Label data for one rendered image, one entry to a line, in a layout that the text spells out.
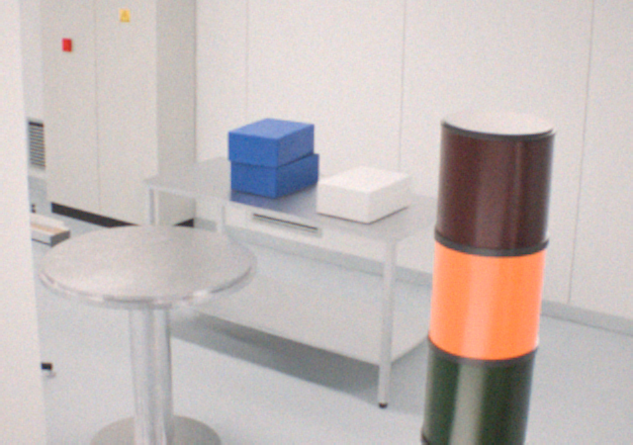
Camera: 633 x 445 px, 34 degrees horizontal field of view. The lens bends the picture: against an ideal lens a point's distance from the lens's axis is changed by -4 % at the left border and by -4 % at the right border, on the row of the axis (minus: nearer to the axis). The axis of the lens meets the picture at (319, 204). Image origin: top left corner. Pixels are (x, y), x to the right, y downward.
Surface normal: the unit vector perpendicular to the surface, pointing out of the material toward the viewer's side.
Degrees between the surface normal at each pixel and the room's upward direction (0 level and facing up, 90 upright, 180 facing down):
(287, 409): 0
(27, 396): 90
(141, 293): 0
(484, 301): 90
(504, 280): 90
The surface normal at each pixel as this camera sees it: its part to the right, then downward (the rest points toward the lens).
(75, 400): 0.02, -0.96
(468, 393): -0.36, 0.26
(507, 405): 0.41, 0.27
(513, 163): 0.11, 0.29
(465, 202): -0.63, 0.21
